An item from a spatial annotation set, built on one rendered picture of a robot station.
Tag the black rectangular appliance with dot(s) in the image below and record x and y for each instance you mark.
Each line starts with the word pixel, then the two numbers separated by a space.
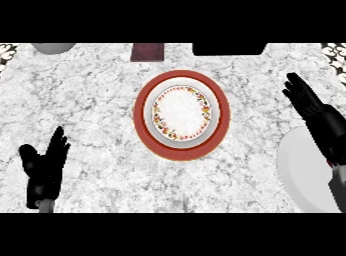
pixel 229 49

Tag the plain white plate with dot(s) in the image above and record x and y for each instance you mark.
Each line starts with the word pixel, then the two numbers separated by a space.
pixel 301 173

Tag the red-rimmed floral plate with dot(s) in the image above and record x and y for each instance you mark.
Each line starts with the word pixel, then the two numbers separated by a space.
pixel 182 115

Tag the grey round bowl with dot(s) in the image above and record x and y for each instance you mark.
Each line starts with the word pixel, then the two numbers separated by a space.
pixel 52 47

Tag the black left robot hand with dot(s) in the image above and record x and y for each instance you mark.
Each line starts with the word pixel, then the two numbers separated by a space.
pixel 43 173

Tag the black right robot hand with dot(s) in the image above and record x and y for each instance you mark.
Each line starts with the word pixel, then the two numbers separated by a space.
pixel 324 123

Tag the dark purple rectangular block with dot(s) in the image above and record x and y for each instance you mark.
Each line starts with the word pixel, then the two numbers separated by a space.
pixel 148 52

